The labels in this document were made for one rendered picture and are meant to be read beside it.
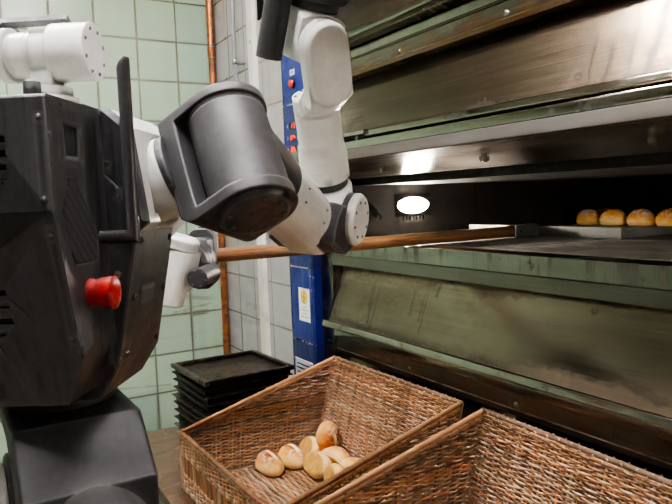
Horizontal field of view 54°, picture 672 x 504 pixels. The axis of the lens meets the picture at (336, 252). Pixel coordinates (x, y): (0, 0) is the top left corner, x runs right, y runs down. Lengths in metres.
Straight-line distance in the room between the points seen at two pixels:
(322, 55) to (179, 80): 1.91
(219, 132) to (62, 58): 0.21
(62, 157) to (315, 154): 0.41
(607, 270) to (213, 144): 0.75
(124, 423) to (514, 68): 0.98
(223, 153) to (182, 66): 2.08
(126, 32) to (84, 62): 1.93
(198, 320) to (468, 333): 1.51
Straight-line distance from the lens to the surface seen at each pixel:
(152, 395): 2.77
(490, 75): 1.42
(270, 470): 1.80
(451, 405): 1.50
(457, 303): 1.53
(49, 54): 0.83
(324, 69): 0.87
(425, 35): 1.60
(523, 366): 1.36
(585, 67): 1.24
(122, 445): 0.75
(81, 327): 0.66
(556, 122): 1.09
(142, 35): 2.75
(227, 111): 0.73
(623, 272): 1.20
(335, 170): 0.96
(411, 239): 1.62
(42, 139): 0.62
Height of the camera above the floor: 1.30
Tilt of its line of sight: 5 degrees down
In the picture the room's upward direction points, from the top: 2 degrees counter-clockwise
